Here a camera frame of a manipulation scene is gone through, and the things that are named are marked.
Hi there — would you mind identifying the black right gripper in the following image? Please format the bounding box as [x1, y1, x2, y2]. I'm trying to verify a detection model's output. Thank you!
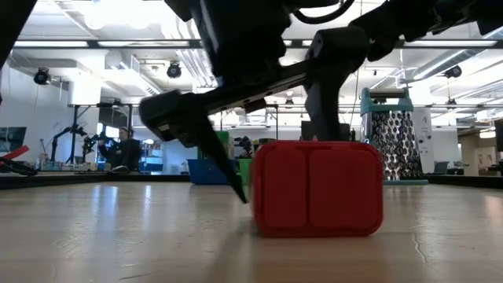
[138, 0, 370, 204]

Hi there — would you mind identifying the bright green food packet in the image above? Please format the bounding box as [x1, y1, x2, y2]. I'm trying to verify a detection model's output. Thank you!
[214, 130, 231, 160]

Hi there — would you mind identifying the red patterned box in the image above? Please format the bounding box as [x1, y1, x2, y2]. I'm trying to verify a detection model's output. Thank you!
[251, 140, 385, 239]

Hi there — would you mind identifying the black computer monitor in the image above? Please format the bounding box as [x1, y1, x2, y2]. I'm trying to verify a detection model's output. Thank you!
[300, 119, 352, 142]

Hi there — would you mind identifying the green plastic basket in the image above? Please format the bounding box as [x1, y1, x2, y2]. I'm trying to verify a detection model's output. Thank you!
[237, 158, 255, 186]

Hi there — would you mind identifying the blue plastic basket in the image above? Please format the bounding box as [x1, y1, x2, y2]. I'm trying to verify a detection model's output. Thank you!
[187, 158, 237, 186]

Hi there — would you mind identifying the black ceiling spotlight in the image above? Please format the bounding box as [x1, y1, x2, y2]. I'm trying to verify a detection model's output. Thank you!
[166, 60, 183, 79]
[443, 64, 464, 79]
[33, 67, 52, 86]

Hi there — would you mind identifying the person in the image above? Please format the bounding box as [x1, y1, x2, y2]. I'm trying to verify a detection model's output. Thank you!
[97, 126, 143, 174]

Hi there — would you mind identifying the red object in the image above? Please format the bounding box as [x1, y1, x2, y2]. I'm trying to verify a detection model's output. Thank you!
[0, 145, 31, 163]

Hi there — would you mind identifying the dark monitor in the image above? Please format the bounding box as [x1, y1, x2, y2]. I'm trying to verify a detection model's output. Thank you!
[494, 117, 503, 153]

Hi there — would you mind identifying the black metal frame stand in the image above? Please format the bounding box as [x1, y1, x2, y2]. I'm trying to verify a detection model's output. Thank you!
[218, 102, 280, 142]
[68, 102, 134, 165]

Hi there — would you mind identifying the thin hanging cord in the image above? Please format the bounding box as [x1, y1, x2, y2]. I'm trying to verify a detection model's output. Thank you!
[354, 66, 362, 116]

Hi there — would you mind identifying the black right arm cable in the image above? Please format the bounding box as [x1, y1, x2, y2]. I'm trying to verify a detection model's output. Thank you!
[292, 0, 357, 25]

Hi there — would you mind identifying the teal-handled box grater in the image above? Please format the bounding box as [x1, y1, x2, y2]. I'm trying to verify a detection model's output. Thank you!
[359, 86, 429, 186]

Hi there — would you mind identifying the black aluminium table frame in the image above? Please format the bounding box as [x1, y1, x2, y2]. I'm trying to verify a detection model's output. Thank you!
[0, 171, 503, 190]

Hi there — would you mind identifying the dark wall screen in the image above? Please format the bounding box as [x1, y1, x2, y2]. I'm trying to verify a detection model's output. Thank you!
[0, 126, 28, 153]

